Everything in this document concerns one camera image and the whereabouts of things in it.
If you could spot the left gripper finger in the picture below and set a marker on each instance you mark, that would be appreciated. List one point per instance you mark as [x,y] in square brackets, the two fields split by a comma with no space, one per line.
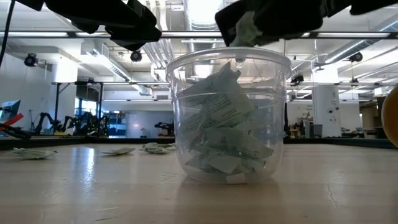
[136,35]
[143,14]

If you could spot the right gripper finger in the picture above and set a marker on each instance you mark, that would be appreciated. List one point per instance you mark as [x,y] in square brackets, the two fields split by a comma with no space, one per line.
[289,18]
[228,21]

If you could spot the black ceiling spotlight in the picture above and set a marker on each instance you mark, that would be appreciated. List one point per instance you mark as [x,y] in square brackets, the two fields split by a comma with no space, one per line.
[30,60]
[356,57]
[136,56]

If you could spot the blue storage shelf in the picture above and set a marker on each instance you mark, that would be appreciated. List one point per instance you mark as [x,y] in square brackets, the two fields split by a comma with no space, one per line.
[118,124]

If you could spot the clear plastic tub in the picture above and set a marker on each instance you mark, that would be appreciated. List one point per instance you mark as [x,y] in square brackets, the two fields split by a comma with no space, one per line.
[178,124]

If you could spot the background computer monitor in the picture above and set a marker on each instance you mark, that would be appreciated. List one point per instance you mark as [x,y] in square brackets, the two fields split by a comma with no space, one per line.
[9,109]

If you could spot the wooden cabinet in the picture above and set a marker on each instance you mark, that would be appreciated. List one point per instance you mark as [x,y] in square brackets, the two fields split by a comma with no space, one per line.
[370,118]

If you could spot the red strip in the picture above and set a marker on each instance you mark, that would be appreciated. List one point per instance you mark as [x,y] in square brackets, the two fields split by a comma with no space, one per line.
[15,119]

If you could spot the yellow mug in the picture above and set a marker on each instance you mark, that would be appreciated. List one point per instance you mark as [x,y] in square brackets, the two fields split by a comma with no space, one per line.
[391,116]

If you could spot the silver ventilation duct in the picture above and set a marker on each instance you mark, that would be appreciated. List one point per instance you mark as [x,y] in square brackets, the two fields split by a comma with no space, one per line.
[203,12]

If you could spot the background black rig frame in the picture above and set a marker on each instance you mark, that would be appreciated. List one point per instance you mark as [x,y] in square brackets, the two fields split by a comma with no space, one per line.
[57,102]

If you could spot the black aluminium table frame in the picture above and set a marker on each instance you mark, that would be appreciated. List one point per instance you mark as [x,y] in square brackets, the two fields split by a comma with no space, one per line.
[342,142]

